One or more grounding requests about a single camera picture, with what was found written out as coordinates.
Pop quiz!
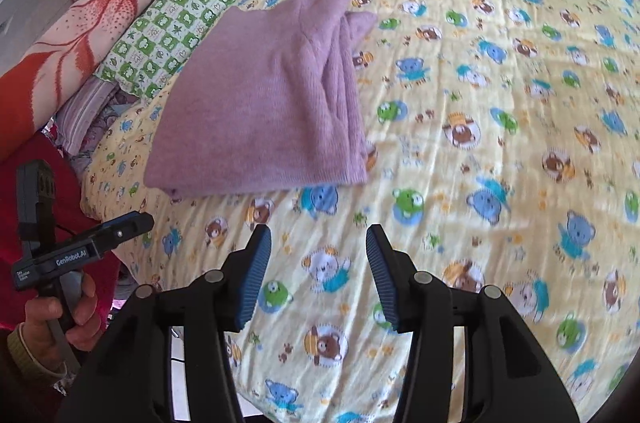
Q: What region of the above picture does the purple towel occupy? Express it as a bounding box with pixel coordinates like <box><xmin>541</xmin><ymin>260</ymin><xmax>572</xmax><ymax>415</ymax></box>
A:
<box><xmin>144</xmin><ymin>0</ymin><xmax>379</xmax><ymax>199</ymax></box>

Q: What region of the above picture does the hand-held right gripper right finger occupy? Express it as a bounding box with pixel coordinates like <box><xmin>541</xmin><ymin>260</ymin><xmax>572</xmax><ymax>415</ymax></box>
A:
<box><xmin>366</xmin><ymin>224</ymin><xmax>581</xmax><ymax>423</ymax></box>

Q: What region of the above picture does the orange floral blanket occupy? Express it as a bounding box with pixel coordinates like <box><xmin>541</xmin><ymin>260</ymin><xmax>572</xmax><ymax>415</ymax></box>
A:
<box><xmin>0</xmin><ymin>0</ymin><xmax>188</xmax><ymax>164</ymax></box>

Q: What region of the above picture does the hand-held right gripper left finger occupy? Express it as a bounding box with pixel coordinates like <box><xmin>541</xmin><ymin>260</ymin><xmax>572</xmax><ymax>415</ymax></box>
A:
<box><xmin>57</xmin><ymin>224</ymin><xmax>273</xmax><ymax>423</ymax></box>

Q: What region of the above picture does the lilac floral cloth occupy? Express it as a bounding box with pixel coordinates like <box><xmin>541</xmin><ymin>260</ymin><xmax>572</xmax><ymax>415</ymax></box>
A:
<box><xmin>52</xmin><ymin>78</ymin><xmax>131</xmax><ymax>169</ymax></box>

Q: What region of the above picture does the person's left hand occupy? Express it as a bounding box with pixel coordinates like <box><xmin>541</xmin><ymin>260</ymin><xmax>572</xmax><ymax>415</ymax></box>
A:
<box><xmin>22</xmin><ymin>273</ymin><xmax>101</xmax><ymax>366</ymax></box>

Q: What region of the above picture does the green checked pillow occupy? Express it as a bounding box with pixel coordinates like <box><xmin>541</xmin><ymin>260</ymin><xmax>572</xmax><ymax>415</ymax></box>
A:
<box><xmin>94</xmin><ymin>0</ymin><xmax>241</xmax><ymax>99</ymax></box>

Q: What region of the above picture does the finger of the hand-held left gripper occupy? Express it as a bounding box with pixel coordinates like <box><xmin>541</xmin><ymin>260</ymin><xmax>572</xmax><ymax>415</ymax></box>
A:
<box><xmin>92</xmin><ymin>212</ymin><xmax>155</xmax><ymax>254</ymax></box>

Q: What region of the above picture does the red cloth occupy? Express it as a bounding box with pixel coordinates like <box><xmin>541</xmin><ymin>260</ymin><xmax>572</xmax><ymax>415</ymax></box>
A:
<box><xmin>0</xmin><ymin>130</ymin><xmax>123</xmax><ymax>334</ymax></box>

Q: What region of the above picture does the person's left forearm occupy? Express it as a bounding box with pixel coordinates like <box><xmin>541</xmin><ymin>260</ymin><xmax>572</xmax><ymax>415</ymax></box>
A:
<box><xmin>0</xmin><ymin>323</ymin><xmax>81</xmax><ymax>409</ymax></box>

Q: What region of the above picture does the yellow bear print blanket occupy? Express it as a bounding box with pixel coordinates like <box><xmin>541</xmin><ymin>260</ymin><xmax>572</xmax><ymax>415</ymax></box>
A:
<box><xmin>80</xmin><ymin>0</ymin><xmax>640</xmax><ymax>423</ymax></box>

